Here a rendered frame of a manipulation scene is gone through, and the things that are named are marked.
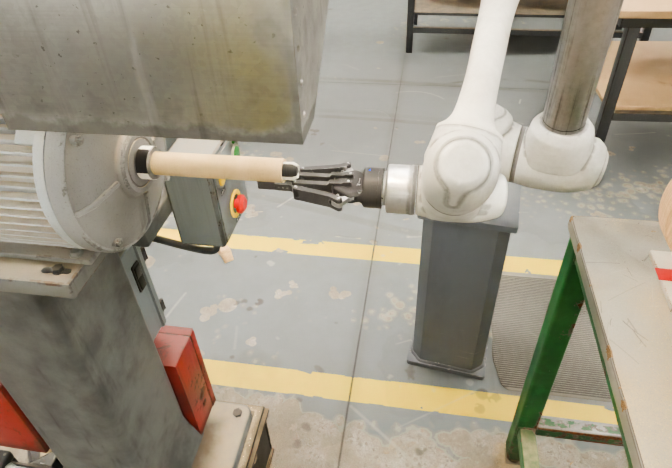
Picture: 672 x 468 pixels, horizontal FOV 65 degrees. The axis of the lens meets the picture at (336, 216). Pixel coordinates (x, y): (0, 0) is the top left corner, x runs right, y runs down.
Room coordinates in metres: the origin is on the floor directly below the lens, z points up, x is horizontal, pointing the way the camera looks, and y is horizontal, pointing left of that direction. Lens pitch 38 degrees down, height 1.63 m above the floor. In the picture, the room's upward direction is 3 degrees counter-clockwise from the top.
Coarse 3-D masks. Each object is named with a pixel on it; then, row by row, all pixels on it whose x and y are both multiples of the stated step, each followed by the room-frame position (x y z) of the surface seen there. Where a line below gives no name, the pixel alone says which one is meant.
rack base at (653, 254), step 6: (654, 252) 0.71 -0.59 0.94; (660, 252) 0.71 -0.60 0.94; (666, 252) 0.71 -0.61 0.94; (654, 258) 0.70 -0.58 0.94; (660, 258) 0.70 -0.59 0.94; (666, 258) 0.69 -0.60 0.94; (654, 264) 0.68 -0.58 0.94; (660, 264) 0.68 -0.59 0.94; (666, 264) 0.68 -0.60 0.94; (660, 282) 0.64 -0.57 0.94; (666, 282) 0.64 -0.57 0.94; (666, 288) 0.62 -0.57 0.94; (666, 294) 0.61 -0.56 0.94; (666, 300) 0.60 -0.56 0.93
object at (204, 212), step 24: (192, 144) 0.89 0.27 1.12; (216, 144) 0.88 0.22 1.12; (168, 192) 0.83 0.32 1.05; (192, 192) 0.82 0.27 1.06; (216, 192) 0.82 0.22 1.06; (240, 192) 0.92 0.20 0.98; (192, 216) 0.82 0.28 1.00; (216, 216) 0.81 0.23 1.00; (240, 216) 0.90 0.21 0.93; (168, 240) 0.84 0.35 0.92; (192, 240) 0.82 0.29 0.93; (216, 240) 0.81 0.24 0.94
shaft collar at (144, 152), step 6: (138, 150) 0.62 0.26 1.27; (144, 150) 0.61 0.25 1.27; (150, 150) 0.61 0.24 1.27; (156, 150) 0.63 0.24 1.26; (138, 156) 0.61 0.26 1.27; (144, 156) 0.61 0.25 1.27; (150, 156) 0.61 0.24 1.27; (138, 162) 0.60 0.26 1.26; (144, 162) 0.60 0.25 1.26; (138, 168) 0.60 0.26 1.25; (144, 168) 0.60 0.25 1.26; (150, 168) 0.60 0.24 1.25; (138, 174) 0.60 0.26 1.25; (144, 174) 0.60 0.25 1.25; (150, 174) 0.60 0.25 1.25
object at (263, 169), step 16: (160, 160) 0.60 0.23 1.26; (176, 160) 0.60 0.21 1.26; (192, 160) 0.60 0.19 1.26; (208, 160) 0.59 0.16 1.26; (224, 160) 0.59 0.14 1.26; (240, 160) 0.59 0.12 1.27; (256, 160) 0.59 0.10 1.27; (272, 160) 0.58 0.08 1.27; (192, 176) 0.59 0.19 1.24; (208, 176) 0.59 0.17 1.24; (224, 176) 0.58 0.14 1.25; (240, 176) 0.58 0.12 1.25; (256, 176) 0.57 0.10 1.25; (272, 176) 0.57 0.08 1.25
